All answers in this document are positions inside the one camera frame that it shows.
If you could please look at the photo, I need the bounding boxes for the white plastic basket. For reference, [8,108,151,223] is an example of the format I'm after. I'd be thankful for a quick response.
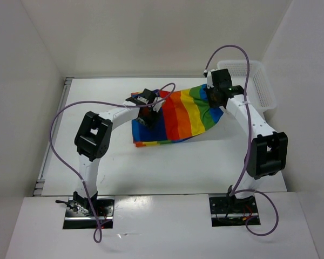
[217,60,277,113]

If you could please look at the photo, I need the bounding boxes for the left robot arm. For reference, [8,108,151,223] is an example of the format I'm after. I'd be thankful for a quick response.
[73,89,164,216]

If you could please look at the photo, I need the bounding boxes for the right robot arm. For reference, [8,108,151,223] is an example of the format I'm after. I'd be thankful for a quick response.
[204,69,288,212]

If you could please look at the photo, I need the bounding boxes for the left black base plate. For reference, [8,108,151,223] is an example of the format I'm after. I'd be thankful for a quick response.
[63,196,115,229]

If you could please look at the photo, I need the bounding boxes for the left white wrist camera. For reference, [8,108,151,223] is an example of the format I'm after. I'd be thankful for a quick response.
[151,97,165,113]

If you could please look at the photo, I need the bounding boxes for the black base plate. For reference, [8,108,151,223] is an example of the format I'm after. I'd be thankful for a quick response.
[208,194,260,227]
[63,196,115,229]

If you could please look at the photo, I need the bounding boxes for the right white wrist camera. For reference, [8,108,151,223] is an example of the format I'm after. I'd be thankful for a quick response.
[203,70,214,88]

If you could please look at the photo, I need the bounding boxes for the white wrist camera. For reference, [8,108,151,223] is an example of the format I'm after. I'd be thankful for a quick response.
[151,97,165,113]
[203,70,214,88]

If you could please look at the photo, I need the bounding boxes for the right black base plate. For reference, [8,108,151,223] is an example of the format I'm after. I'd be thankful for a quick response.
[208,194,260,227]

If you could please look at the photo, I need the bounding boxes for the rainbow striped shorts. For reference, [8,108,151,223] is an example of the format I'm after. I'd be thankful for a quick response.
[131,84,223,147]

